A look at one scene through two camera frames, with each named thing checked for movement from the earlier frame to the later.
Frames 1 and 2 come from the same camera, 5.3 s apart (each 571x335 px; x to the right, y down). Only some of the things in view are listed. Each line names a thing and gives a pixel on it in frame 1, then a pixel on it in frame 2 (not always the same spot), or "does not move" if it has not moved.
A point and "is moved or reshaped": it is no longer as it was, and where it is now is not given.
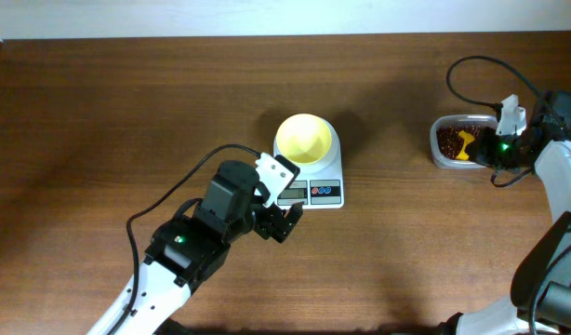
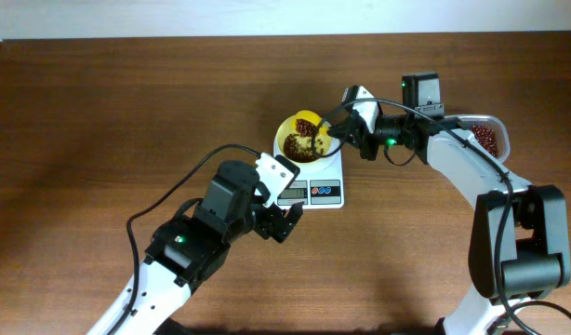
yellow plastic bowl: [303, 138] does not move
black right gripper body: [496, 150] -> [367, 141]
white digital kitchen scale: [320, 184] does not move
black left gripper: [265, 224] does not move
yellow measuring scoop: [467, 138] is moved or reshaped
